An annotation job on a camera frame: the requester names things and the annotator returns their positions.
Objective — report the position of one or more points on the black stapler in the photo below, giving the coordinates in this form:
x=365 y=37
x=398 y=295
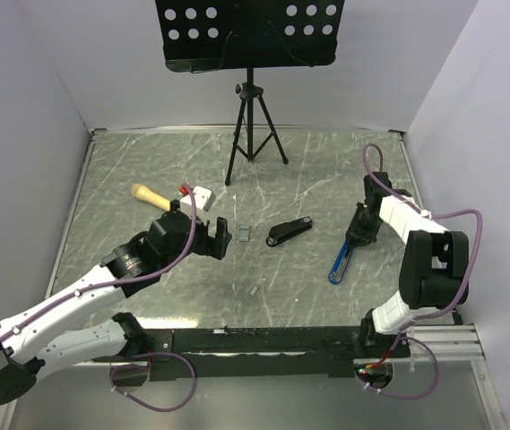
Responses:
x=285 y=231

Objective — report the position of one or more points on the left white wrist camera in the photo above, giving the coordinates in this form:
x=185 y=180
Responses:
x=202 y=197

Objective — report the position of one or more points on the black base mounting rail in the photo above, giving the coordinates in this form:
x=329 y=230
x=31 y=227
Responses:
x=234 y=352

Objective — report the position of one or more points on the aluminium extrusion rail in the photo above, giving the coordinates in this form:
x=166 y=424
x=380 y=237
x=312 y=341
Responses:
x=450 y=342

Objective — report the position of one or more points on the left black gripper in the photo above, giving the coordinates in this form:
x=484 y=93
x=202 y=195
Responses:
x=211 y=245

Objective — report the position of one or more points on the black music stand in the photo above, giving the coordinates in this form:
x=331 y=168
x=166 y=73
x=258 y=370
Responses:
x=211 y=36

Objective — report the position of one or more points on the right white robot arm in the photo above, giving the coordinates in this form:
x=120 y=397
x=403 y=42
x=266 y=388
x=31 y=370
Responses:
x=434 y=262

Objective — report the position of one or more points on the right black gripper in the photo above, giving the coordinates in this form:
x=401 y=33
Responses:
x=354 y=230

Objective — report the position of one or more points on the beige toy microphone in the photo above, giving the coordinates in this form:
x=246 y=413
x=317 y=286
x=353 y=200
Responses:
x=144 y=194

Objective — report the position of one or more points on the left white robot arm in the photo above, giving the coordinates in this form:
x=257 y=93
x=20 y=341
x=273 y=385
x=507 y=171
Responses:
x=40 y=341

